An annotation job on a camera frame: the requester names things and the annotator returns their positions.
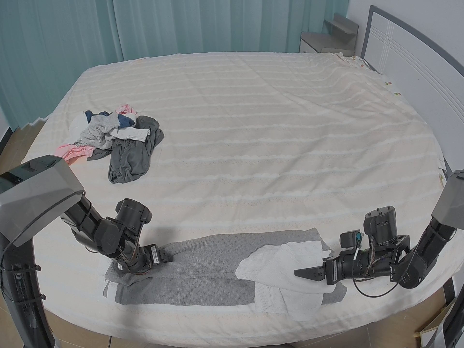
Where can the bed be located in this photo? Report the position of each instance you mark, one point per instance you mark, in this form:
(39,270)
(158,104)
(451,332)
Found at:
(253,103)

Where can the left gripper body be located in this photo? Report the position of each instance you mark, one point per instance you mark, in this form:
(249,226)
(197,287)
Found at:
(141,259)

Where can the pile of clothes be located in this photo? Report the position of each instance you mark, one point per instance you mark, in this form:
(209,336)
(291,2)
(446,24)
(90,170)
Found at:
(99,127)

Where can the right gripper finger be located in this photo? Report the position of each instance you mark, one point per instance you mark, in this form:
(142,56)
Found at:
(313,270)
(317,277)

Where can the blue-green curtain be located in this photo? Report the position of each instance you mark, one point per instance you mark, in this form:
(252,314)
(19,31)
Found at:
(217,9)
(54,31)

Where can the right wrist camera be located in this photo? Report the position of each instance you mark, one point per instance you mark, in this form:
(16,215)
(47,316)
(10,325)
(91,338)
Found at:
(348,240)

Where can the dark grey garment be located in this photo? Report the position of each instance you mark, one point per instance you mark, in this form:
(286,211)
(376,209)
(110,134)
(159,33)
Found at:
(130,154)

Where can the grey and white sweater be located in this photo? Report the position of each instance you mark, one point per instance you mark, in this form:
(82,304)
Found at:
(217,248)

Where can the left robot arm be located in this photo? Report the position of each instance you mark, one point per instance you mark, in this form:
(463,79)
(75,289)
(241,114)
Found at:
(36,190)

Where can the wooden framed white panel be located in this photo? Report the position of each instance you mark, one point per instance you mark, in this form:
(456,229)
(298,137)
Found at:
(435,335)

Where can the grey bedside table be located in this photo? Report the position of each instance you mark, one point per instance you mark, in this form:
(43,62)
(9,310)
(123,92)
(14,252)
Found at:
(326,40)

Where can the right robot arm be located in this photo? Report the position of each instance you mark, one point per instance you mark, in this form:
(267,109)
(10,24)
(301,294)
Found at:
(380,227)

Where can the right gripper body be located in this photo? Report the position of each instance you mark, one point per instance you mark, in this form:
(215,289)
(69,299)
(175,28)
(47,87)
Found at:
(342,268)

